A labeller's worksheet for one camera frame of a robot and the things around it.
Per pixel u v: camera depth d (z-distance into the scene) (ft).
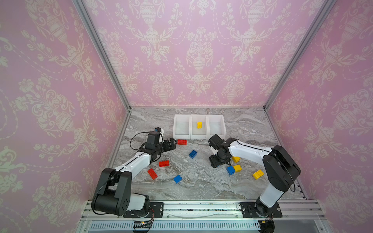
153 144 2.29
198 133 3.38
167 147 2.65
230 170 2.86
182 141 3.26
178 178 2.79
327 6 2.24
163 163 2.95
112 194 1.40
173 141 2.71
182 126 3.54
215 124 3.61
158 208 2.46
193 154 3.10
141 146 2.32
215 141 2.43
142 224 2.40
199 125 3.47
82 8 2.30
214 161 2.63
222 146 2.20
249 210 2.39
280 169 1.53
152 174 2.82
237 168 2.86
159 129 2.73
